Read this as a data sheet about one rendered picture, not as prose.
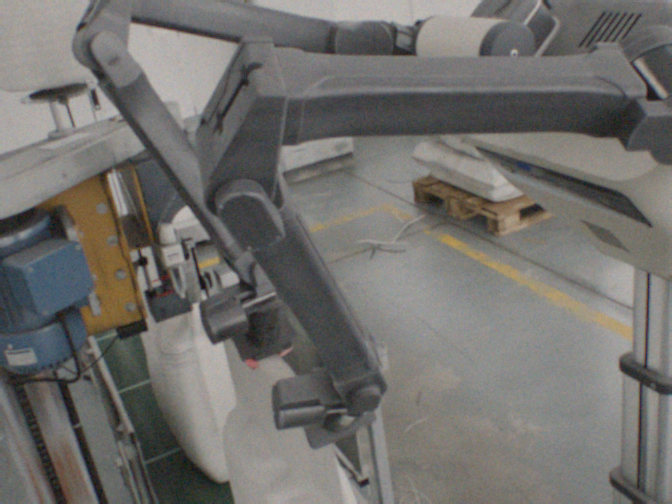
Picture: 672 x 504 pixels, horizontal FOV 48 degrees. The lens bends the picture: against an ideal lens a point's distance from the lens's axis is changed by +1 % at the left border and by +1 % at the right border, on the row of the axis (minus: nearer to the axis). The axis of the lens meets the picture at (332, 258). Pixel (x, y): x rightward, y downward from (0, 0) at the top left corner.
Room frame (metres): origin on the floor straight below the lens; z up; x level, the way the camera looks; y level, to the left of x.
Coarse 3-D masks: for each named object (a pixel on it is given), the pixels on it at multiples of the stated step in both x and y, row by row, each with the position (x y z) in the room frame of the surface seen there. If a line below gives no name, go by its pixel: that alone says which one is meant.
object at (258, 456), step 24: (240, 360) 1.25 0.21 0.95; (264, 360) 1.18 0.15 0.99; (240, 384) 1.30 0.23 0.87; (264, 384) 1.09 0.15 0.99; (240, 408) 1.27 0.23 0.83; (264, 408) 1.13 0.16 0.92; (240, 432) 1.20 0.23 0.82; (264, 432) 1.16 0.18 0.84; (288, 432) 1.04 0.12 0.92; (240, 456) 1.14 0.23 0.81; (264, 456) 1.11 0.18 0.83; (288, 456) 1.06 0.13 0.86; (312, 456) 0.99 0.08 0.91; (336, 456) 0.90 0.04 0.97; (240, 480) 1.14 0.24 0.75; (264, 480) 1.06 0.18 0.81; (288, 480) 1.04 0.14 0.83; (312, 480) 1.00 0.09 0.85; (336, 480) 0.91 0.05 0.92
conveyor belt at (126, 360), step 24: (96, 336) 2.54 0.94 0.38; (120, 360) 2.33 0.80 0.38; (144, 360) 2.30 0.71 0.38; (120, 384) 2.17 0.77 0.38; (144, 384) 2.14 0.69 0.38; (144, 408) 2.00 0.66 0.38; (144, 432) 1.88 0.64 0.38; (168, 432) 1.86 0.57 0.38; (144, 456) 1.76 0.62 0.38; (168, 456) 1.74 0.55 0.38; (168, 480) 1.64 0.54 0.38; (192, 480) 1.62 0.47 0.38
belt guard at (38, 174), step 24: (72, 144) 1.26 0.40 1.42; (96, 144) 1.25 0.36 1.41; (120, 144) 1.30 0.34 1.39; (0, 168) 1.17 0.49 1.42; (24, 168) 1.15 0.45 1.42; (48, 168) 1.15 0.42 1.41; (72, 168) 1.19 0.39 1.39; (96, 168) 1.24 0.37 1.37; (0, 192) 1.08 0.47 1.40; (24, 192) 1.10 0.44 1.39; (48, 192) 1.14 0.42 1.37; (0, 216) 1.07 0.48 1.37
